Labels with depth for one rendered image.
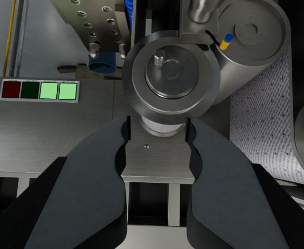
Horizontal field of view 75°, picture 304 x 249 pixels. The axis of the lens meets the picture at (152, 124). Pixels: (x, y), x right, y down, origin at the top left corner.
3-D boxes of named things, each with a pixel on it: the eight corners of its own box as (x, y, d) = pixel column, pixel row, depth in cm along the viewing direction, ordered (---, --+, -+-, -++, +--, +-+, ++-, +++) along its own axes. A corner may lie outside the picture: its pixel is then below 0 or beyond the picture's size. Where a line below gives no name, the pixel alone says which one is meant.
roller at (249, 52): (289, -7, 31) (293, 67, 29) (228, 64, 56) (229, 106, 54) (210, -8, 31) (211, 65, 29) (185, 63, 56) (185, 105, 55)
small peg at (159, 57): (155, 47, 25) (166, 49, 25) (155, 57, 28) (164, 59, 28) (152, 57, 25) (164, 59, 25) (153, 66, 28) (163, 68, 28)
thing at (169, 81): (183, 105, 27) (135, 80, 28) (181, 109, 29) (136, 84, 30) (208, 60, 28) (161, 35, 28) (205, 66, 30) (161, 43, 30)
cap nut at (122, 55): (129, 43, 63) (128, 57, 62) (130, 49, 66) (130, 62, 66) (117, 43, 63) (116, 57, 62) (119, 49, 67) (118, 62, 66)
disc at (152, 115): (230, 43, 30) (207, 137, 28) (229, 44, 31) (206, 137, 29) (137, 19, 31) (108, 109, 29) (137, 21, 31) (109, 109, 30)
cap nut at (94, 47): (99, 43, 63) (98, 56, 62) (102, 49, 67) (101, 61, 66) (87, 42, 63) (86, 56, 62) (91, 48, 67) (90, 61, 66)
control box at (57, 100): (79, 80, 63) (77, 102, 62) (80, 81, 64) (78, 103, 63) (1, 78, 64) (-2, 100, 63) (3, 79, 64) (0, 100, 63)
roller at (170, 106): (219, 47, 29) (200, 121, 28) (189, 95, 55) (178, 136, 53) (144, 27, 30) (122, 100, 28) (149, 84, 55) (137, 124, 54)
